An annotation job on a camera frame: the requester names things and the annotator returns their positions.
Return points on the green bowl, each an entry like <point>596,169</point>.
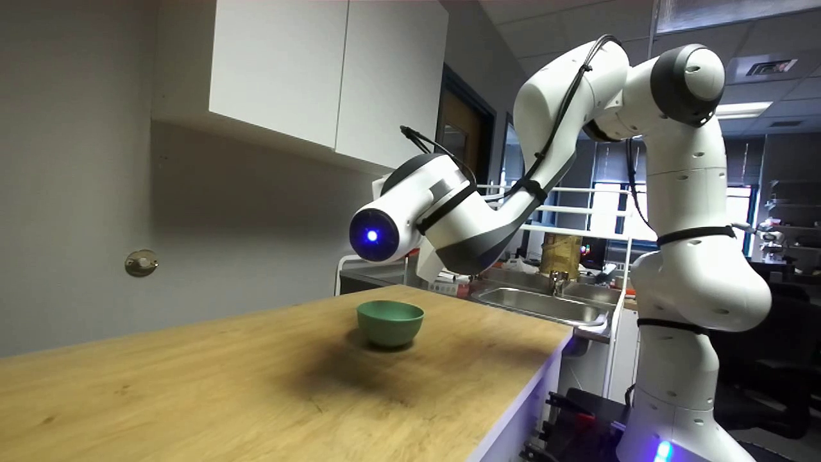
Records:
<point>391,325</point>

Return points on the black equipment with red parts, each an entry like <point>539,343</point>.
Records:
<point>584,425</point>

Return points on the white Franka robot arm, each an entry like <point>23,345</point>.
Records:
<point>684,282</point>

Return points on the white wall cabinet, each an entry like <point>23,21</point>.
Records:
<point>329,78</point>

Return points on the window with blinds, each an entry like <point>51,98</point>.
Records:
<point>607,187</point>

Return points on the dark wooden door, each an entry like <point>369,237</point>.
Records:
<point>463,128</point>

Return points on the round wall knob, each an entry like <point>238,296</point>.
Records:
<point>143,263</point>

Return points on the stainless steel sink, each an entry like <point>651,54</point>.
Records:
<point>548,305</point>

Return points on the brown paper bag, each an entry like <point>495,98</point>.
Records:
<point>560,257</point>

